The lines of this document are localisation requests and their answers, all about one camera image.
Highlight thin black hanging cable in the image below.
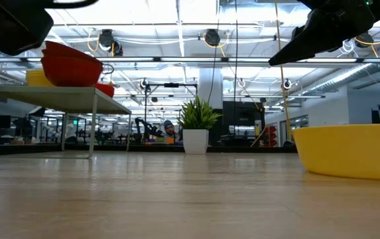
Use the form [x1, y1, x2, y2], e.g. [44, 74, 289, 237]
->
[208, 19, 220, 104]

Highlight long ceiling light strip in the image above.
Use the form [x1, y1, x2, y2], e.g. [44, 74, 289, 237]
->
[0, 56, 380, 64]

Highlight green plant in white pot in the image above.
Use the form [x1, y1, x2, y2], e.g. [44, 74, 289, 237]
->
[177, 95, 223, 155]

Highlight red storage bins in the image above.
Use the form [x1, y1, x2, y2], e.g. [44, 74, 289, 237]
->
[262, 125, 279, 147]

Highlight black aluminium table frame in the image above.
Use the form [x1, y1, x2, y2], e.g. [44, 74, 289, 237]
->
[0, 143, 298, 157]

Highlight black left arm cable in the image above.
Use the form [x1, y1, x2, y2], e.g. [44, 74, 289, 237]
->
[43, 0, 99, 10]

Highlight silver ventilation duct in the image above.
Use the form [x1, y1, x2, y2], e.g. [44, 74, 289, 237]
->
[308, 42, 380, 96]

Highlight black cabinet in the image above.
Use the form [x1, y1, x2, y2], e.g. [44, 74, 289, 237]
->
[222, 101, 266, 147]

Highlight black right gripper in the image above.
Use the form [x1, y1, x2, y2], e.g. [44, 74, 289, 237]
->
[268, 0, 380, 66]

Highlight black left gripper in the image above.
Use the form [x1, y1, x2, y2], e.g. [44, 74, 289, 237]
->
[0, 0, 54, 56]

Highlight person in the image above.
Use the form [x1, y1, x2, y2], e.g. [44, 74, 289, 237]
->
[161, 119, 182, 144]

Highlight yellow hanging cable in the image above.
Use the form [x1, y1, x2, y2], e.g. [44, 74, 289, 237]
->
[251, 0, 292, 147]

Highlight black hanging cable with coil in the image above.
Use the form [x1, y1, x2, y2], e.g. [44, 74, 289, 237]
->
[233, 0, 239, 133]

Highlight red plastic mini bowl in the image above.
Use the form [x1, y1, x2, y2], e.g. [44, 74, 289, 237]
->
[42, 40, 103, 66]
[40, 54, 104, 88]
[94, 82, 115, 99]

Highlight black background gantry frame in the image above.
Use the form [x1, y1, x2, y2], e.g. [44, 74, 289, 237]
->
[144, 82, 199, 133]

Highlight yellow plastic mini bowl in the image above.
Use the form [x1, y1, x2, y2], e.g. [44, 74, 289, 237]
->
[26, 69, 55, 88]
[292, 123, 380, 181]

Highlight pale green perforated rack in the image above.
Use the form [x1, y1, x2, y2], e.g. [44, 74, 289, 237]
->
[0, 85, 133, 159]

